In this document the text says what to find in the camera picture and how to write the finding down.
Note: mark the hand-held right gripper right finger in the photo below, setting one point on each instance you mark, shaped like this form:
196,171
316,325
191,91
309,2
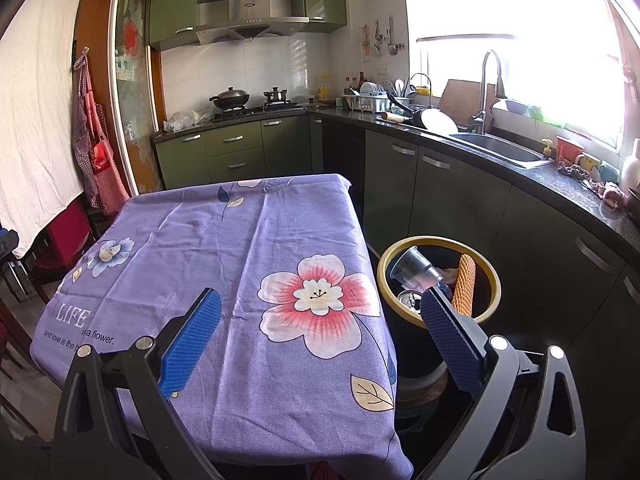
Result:
450,340

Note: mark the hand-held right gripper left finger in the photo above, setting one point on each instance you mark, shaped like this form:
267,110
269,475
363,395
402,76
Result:
190,340

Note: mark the black bin with yellow rim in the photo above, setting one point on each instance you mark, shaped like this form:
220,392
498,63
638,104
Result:
415,350

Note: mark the orange foam net sleeve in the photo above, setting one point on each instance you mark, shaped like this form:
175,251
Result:
465,285

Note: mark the clear plastic cup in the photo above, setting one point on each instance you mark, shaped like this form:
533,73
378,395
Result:
412,267

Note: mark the round wooden stand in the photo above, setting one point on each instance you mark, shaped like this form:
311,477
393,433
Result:
425,390

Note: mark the purple floral tablecloth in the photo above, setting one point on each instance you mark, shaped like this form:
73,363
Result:
225,240

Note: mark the red checkered apron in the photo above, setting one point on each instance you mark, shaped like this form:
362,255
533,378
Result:
107,180

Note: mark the green base cabinets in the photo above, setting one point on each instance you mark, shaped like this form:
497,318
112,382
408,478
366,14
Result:
232,160

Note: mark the steel sink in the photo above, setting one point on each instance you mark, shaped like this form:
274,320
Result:
500,147

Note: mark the yellow pump bottle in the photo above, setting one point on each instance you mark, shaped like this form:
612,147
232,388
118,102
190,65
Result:
547,149

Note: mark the white round pan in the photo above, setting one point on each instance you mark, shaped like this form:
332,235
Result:
440,121

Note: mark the clear plastic bag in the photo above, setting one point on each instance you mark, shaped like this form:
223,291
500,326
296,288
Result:
185,120

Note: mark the steel faucet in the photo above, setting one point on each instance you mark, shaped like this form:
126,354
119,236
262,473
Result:
480,120

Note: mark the red mug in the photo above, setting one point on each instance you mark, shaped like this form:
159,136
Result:
569,152

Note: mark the wooden rolling pin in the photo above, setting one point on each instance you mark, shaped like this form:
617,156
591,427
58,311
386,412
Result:
397,117

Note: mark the glass sliding door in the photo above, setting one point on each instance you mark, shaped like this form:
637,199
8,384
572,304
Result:
132,110

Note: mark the gas stove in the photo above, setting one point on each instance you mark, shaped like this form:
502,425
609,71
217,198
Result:
260,110

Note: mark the wooden cutting board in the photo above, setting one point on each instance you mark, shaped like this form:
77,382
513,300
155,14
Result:
457,97

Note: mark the black wok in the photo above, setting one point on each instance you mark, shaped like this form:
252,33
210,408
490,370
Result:
231,99

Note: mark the white dish rack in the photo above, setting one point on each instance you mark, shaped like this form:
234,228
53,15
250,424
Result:
367,104

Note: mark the white ceramic jug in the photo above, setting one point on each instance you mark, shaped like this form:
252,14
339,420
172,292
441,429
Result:
631,167

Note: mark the steel cooking pot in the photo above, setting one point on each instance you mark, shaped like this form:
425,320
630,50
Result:
276,96

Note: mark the white hanging cloth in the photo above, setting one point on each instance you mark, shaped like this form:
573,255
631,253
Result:
35,110

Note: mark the yellow oil bottle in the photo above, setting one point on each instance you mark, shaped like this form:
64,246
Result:
325,91

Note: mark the hanging kitchen utensils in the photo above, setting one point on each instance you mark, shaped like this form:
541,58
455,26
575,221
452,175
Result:
391,47

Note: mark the steel range hood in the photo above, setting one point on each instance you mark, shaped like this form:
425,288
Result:
250,27

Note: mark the green wall cabinets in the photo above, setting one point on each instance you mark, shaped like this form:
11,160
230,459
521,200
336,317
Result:
325,0

